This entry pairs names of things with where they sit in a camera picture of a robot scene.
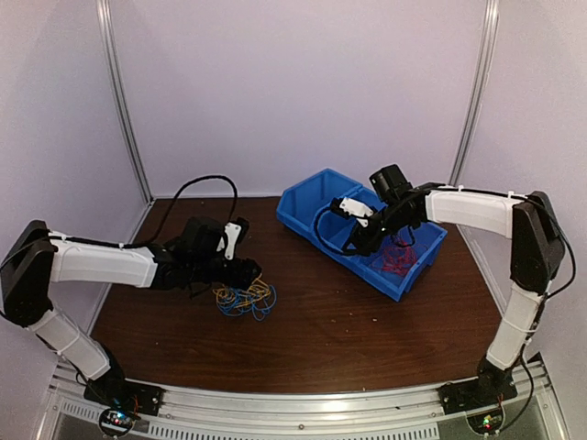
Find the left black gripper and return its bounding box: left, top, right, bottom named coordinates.
left=190, top=253, right=261, bottom=290

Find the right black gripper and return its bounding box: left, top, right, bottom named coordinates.
left=343, top=203, right=414, bottom=257

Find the yellow cable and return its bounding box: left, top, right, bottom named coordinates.
left=213, top=277, right=271, bottom=313

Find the red cable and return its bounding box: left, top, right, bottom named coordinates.
left=371, top=236, right=427, bottom=279

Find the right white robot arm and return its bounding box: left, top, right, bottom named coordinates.
left=333, top=165, right=567, bottom=405

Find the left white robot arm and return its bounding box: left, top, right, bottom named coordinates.
left=1, top=217, right=261, bottom=409

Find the blue bin near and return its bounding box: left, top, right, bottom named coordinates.
left=352, top=223, right=448, bottom=302

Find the blue bin far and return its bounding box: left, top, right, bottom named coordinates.
left=276, top=169, right=362, bottom=239

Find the blue cable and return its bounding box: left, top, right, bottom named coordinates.
left=215, top=283, right=280, bottom=322

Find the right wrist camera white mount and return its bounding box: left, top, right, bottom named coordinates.
left=329, top=197, right=374, bottom=227

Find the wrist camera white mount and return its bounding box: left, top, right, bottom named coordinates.
left=217, top=217, right=249, bottom=260
left=329, top=197, right=374, bottom=227

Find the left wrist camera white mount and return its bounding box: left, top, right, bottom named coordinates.
left=217, top=217, right=249, bottom=260

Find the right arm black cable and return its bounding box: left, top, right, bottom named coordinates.
left=313, top=182, right=578, bottom=409

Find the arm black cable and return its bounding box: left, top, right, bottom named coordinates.
left=313, top=182, right=578, bottom=409
left=132, top=174, right=239, bottom=248

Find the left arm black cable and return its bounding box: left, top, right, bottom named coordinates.
left=132, top=174, right=239, bottom=248

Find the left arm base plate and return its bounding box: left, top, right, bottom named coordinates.
left=83, top=380, right=164, bottom=416

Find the front aluminium rail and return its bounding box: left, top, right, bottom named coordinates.
left=39, top=352, right=579, bottom=440

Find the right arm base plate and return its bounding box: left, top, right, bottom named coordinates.
left=437, top=378, right=518, bottom=415

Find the right aluminium frame post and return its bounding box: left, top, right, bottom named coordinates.
left=449, top=0, right=500, bottom=186

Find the aluminium frame post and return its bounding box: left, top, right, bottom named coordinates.
left=449, top=0, right=500, bottom=186
left=95, top=0, right=154, bottom=204

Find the left aluminium frame post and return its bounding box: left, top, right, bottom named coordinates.
left=95, top=0, right=154, bottom=204

